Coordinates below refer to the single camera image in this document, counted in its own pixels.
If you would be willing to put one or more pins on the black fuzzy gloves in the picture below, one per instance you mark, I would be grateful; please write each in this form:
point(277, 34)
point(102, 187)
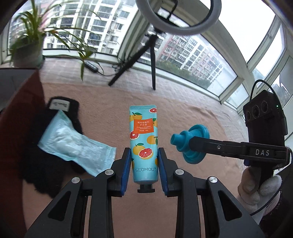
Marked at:
point(45, 156)

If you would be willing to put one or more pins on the pink blanket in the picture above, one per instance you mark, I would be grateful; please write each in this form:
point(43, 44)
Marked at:
point(104, 117)

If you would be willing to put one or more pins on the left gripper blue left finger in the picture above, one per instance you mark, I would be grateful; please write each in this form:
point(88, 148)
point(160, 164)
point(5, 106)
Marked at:
point(65, 214)

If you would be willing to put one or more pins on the white gloved right hand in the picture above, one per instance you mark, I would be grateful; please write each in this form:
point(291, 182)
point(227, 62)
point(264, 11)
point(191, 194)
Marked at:
point(257, 197)

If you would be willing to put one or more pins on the light blue wipes packet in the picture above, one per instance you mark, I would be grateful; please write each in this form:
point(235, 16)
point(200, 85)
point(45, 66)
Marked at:
point(75, 144)

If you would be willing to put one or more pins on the teal silicone funnel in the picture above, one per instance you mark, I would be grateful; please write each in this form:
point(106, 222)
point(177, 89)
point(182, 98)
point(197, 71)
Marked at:
point(181, 141)

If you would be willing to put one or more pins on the small spider plant shoot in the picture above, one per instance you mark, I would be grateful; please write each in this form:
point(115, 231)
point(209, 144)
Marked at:
point(86, 53)

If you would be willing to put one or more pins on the red storage box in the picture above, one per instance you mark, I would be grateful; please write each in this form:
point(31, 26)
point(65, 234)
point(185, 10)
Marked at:
point(16, 118)

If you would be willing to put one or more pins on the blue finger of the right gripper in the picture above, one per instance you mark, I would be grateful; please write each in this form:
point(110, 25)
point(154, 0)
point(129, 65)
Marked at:
point(216, 147)

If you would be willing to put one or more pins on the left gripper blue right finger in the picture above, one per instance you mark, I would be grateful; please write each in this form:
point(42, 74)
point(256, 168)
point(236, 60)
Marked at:
point(223, 215)

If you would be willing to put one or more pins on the large potted spider plant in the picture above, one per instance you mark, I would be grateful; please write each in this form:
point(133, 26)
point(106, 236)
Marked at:
point(26, 50)

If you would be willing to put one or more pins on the black phone holder clamp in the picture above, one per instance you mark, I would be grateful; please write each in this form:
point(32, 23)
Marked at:
point(170, 5)

